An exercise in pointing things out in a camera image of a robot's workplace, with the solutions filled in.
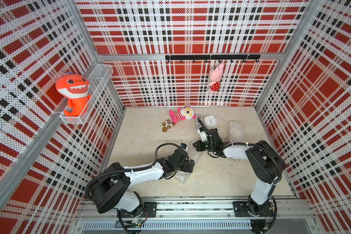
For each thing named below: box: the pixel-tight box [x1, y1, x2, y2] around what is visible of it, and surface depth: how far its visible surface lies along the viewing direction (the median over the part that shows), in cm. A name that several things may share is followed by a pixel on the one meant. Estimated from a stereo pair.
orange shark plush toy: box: [55, 71, 93, 117], surface depth 64 cm
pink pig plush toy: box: [208, 62, 225, 93], surface depth 95 cm
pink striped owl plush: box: [169, 105, 196, 124], surface depth 110 cm
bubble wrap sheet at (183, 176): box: [175, 170, 192, 185], surface depth 82 cm
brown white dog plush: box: [161, 119, 176, 133], surface depth 109 cm
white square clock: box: [203, 115, 218, 130], surface depth 110 cm
